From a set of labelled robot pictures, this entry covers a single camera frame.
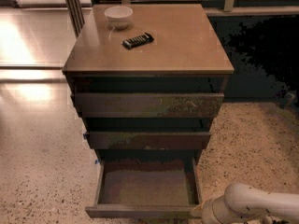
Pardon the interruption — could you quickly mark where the white bowl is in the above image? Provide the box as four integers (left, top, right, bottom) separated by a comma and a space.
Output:
104, 6, 133, 30

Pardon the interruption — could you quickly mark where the brown drawer cabinet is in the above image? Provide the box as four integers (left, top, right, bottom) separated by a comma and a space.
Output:
63, 5, 234, 159

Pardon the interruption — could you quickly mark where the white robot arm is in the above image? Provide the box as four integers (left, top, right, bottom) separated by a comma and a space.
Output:
190, 183, 299, 224

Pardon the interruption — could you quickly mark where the drawer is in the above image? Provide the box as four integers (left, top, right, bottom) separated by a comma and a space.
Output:
85, 158, 202, 219
84, 132, 211, 150
73, 92, 224, 119

